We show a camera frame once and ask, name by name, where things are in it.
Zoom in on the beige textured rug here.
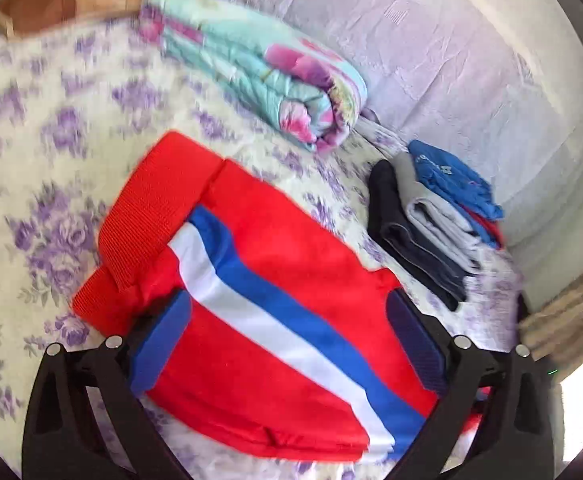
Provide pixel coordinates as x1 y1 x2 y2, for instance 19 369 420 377
516 255 583 371

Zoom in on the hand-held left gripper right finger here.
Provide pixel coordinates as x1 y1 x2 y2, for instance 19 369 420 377
385 287 555 480

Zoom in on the grey folded garment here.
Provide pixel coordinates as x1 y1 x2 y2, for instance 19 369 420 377
394 152 485 276

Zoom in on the red striped sweater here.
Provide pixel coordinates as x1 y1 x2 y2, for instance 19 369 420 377
72 130 485 463

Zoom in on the teal floral folded quilt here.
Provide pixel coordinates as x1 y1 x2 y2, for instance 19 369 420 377
139 0 369 153

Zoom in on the dark navy folded garment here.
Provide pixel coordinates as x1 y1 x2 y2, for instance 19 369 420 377
366 159 468 312

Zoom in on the purple floral bedspread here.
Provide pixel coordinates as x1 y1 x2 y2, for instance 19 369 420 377
0 15 527 480

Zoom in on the blue folded garment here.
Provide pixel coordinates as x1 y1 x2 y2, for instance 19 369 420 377
407 139 505 250

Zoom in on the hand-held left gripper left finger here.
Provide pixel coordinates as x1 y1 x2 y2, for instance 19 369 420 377
22 290 193 480

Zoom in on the brown paper bag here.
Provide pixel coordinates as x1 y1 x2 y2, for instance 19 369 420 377
0 0 197 38

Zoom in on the pale lilac embossed cover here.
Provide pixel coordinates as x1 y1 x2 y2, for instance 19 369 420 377
162 0 583 311

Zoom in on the red folded garment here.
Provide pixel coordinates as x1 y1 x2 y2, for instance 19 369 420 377
464 205 506 248

